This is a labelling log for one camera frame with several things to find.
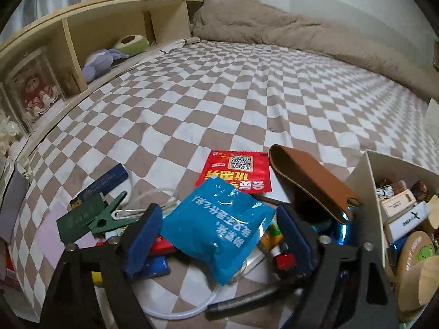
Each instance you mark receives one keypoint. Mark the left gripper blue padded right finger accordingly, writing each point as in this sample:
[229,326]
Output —
[300,238]

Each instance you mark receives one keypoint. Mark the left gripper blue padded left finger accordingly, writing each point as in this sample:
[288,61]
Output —
[138,239]

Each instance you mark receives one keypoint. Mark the blue foil snack packet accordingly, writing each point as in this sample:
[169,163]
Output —
[218,225]

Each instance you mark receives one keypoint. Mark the white ring light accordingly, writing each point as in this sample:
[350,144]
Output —
[192,299]

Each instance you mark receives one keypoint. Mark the white cardboard clutter box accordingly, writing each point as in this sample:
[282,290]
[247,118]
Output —
[399,200]

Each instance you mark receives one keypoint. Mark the green clothes peg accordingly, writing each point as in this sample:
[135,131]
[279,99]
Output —
[105,221]

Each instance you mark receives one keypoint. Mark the brown leather pouch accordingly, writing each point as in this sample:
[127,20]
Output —
[305,173]

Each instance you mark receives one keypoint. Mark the dark green card box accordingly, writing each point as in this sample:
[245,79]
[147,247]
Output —
[75,223]

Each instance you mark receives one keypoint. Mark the navy blue long box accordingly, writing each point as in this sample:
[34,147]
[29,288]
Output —
[103,185]

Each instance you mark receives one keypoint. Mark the red QR code packet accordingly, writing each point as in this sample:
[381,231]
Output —
[246,171]

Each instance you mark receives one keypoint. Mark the pink notepad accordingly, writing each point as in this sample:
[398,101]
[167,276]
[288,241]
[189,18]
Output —
[47,235]

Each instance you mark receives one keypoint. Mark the checkered bed sheet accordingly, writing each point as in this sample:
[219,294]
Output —
[162,119]

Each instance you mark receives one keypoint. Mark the purple plush toy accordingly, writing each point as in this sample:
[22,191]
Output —
[99,63]

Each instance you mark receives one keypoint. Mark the framed doll display case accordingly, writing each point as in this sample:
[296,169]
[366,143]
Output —
[35,89]

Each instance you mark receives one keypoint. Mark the green avocado plush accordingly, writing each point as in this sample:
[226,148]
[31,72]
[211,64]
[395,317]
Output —
[132,44]

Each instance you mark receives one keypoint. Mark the wooden headboard shelf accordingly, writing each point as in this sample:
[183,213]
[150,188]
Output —
[56,47]

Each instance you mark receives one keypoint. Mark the beige rumpled duvet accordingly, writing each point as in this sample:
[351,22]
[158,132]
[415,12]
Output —
[251,21]

